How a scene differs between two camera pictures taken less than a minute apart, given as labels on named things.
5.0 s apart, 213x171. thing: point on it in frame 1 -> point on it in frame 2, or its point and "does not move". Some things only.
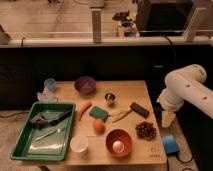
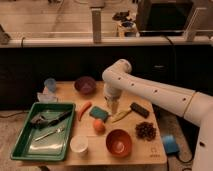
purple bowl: (85, 85) does not move
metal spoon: (58, 130) does not move
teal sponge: (98, 113) does not move
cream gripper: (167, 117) -> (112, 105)
